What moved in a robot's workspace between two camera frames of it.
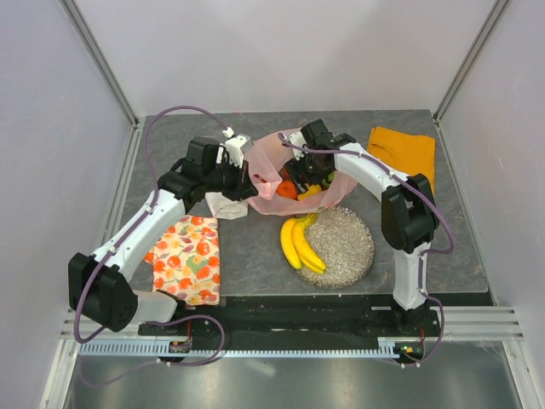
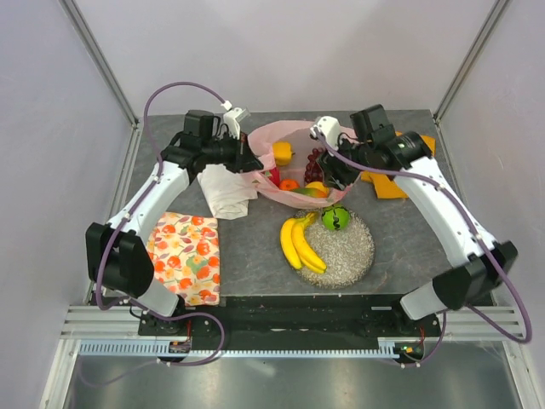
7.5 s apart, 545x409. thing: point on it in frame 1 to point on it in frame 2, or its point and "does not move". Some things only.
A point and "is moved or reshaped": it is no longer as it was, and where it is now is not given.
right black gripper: [295, 168] to [335, 174]
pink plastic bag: [265, 158] is moved or reshaped
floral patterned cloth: [186, 260] does not move
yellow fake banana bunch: [297, 250] does not move
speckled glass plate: [343, 240] does not move
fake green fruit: [330, 177] is moved or reshaped
